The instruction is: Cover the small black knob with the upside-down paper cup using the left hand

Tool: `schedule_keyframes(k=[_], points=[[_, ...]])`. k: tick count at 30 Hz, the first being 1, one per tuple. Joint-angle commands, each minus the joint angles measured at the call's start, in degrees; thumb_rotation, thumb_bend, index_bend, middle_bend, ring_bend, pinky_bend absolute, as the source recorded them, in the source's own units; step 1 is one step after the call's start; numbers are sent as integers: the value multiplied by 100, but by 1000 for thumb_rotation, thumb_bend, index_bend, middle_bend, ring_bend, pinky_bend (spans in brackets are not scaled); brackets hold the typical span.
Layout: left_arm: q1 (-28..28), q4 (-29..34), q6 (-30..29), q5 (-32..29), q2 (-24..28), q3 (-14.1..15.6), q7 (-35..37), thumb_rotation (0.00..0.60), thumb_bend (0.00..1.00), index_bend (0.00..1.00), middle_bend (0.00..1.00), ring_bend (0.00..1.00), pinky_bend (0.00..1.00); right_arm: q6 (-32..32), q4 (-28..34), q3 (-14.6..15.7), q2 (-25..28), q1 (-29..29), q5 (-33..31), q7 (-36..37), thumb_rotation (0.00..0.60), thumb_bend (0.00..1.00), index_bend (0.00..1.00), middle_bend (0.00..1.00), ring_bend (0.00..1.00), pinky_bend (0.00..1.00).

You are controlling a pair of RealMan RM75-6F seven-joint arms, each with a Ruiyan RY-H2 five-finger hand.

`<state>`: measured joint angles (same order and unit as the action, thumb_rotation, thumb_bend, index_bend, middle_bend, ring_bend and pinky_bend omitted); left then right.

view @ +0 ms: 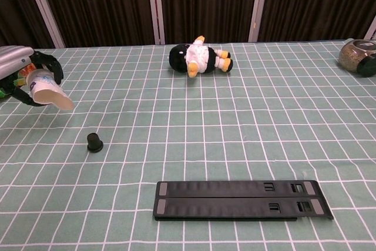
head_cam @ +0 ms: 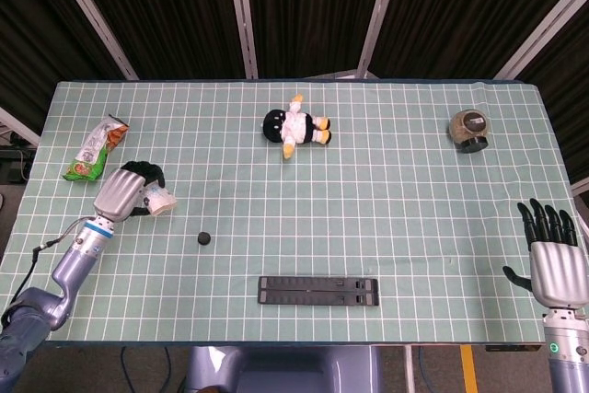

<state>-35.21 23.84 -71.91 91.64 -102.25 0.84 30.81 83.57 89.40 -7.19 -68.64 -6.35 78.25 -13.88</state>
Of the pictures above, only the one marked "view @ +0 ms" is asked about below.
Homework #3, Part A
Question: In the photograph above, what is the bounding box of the black and silver left hand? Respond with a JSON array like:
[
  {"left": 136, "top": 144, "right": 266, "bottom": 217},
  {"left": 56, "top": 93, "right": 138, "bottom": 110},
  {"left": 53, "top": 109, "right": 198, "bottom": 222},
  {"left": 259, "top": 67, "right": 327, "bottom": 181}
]
[{"left": 0, "top": 44, "right": 65, "bottom": 108}]

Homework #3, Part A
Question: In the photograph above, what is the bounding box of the white paper cup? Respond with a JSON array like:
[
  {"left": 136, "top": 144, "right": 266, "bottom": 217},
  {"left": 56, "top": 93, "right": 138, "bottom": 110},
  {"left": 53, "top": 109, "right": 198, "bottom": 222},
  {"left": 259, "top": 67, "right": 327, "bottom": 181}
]
[{"left": 26, "top": 68, "right": 75, "bottom": 111}]

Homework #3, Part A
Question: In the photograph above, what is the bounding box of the small black ball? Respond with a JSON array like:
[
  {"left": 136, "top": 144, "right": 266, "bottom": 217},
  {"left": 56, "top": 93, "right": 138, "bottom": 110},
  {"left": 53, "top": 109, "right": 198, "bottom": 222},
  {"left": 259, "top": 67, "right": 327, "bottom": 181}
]
[{"left": 86, "top": 132, "right": 104, "bottom": 152}]

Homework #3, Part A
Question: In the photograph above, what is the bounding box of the green and white snack bag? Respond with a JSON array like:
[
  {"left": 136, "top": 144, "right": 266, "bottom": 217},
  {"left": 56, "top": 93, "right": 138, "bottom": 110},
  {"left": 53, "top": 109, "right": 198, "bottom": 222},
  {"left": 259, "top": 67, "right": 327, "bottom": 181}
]
[{"left": 0, "top": 65, "right": 38, "bottom": 99}]

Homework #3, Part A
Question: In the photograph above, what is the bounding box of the dark corrugated partition panel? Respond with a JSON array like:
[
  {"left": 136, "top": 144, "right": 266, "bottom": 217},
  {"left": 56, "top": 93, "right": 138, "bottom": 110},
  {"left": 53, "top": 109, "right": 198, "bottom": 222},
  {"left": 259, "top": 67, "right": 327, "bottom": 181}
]
[
  {"left": 34, "top": 0, "right": 156, "bottom": 48},
  {"left": 0, "top": 0, "right": 56, "bottom": 49},
  {"left": 257, "top": 0, "right": 376, "bottom": 42},
  {"left": 158, "top": 0, "right": 260, "bottom": 45}
]

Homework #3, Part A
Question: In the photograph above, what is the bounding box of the penguin plush toy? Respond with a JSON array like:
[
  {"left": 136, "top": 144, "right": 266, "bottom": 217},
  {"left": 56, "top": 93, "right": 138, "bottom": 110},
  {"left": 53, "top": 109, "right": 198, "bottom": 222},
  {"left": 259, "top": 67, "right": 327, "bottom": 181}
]
[{"left": 169, "top": 35, "right": 234, "bottom": 79}]

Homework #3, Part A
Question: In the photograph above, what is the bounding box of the green grid tablecloth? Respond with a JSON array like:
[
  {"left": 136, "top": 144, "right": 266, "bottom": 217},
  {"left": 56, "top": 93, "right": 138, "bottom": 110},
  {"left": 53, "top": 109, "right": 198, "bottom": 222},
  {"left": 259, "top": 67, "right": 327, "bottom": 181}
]
[{"left": 0, "top": 38, "right": 376, "bottom": 251}]

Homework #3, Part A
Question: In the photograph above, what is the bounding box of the black folded laptop stand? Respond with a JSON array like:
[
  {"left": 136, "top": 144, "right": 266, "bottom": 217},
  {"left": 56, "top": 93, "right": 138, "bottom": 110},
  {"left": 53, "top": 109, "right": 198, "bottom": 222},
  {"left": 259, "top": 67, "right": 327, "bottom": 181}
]
[{"left": 152, "top": 179, "right": 335, "bottom": 223}]

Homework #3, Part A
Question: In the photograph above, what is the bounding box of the glass spice jar black lid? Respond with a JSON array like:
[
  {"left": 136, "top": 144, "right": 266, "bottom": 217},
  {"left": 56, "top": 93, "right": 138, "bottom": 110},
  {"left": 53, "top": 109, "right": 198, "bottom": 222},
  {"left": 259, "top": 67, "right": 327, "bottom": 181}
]
[{"left": 338, "top": 38, "right": 376, "bottom": 78}]

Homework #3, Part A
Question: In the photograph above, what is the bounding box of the white partition post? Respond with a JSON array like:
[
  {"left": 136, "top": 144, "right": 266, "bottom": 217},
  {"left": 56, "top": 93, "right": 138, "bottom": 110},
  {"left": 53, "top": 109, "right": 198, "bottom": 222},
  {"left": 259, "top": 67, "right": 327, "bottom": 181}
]
[
  {"left": 248, "top": 0, "right": 271, "bottom": 43},
  {"left": 146, "top": 0, "right": 166, "bottom": 45},
  {"left": 22, "top": 0, "right": 66, "bottom": 49},
  {"left": 363, "top": 19, "right": 376, "bottom": 41}
]

